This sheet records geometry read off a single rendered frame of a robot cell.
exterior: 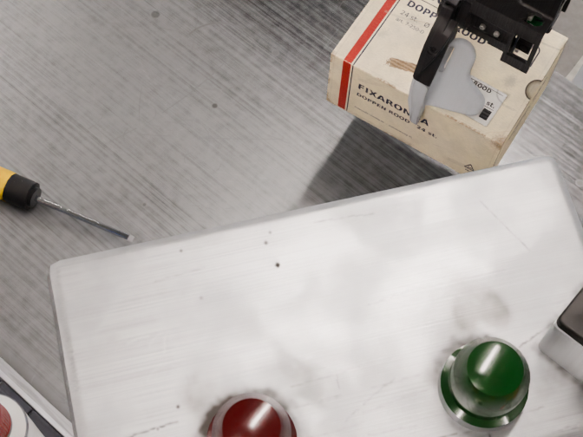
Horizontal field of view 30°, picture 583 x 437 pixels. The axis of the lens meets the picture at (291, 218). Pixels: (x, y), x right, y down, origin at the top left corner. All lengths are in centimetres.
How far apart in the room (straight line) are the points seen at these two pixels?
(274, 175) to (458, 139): 23
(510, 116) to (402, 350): 59
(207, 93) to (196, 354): 80
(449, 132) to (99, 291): 60
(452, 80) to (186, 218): 32
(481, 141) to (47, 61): 48
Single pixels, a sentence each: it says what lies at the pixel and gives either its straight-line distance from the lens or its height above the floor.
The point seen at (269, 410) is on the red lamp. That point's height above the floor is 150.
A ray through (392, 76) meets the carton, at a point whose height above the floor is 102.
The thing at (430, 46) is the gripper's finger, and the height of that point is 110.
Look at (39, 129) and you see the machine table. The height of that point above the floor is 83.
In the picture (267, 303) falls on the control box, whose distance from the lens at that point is 33.
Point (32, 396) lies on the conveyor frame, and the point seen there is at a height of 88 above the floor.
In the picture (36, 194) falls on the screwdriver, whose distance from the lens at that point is 107.
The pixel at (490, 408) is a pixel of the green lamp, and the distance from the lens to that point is 31.
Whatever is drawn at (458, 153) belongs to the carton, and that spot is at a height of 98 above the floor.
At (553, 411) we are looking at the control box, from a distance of 34.
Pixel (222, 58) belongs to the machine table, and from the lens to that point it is 114.
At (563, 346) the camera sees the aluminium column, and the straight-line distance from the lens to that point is 33.
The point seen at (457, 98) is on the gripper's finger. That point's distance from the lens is 87.
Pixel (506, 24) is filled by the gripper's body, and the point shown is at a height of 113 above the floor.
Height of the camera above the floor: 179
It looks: 65 degrees down
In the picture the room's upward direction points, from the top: 4 degrees clockwise
